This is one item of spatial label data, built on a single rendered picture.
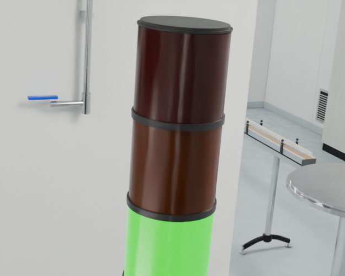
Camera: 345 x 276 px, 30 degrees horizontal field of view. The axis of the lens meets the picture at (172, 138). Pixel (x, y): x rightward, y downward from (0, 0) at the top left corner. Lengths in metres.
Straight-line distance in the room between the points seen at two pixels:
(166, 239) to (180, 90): 0.08
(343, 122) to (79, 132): 6.30
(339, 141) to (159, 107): 7.73
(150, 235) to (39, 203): 1.57
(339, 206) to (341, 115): 4.03
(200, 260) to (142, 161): 0.07
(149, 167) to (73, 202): 1.60
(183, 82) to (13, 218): 1.61
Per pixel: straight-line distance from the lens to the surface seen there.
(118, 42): 1.85
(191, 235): 0.35
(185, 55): 0.32
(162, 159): 0.34
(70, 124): 1.86
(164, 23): 0.33
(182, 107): 0.33
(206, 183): 0.35
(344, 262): 4.56
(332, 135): 8.15
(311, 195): 4.14
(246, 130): 5.41
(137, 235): 0.36
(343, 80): 7.96
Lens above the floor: 2.39
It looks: 17 degrees down
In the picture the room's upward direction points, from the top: 4 degrees clockwise
